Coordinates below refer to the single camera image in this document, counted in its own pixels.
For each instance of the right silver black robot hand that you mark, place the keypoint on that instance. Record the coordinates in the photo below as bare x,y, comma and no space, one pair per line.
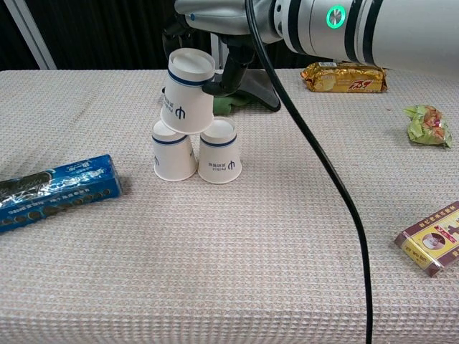
218,14

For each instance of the white paper cup blue band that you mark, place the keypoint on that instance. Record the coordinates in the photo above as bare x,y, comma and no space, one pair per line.
172,161
188,104
218,157

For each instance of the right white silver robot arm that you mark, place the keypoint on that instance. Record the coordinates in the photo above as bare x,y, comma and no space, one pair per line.
394,28

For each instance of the grey microfibre cloth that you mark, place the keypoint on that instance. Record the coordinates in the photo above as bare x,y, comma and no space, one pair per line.
265,89

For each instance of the green microfibre cloth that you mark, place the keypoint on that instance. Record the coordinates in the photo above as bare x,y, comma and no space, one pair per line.
222,105

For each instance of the gold biscuit package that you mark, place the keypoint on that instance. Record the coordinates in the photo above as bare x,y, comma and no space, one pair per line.
344,80

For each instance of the blue cookie box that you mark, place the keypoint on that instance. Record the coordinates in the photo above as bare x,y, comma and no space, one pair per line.
61,190

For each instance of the green crumpled snack packet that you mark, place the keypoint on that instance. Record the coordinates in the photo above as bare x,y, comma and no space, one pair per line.
428,125

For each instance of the beige woven tablecloth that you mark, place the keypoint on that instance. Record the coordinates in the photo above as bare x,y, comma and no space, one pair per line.
251,251

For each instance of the small red yellow box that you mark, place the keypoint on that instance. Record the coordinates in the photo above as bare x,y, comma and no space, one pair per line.
434,243

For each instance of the white partition post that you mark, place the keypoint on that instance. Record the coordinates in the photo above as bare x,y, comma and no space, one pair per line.
30,32
217,53

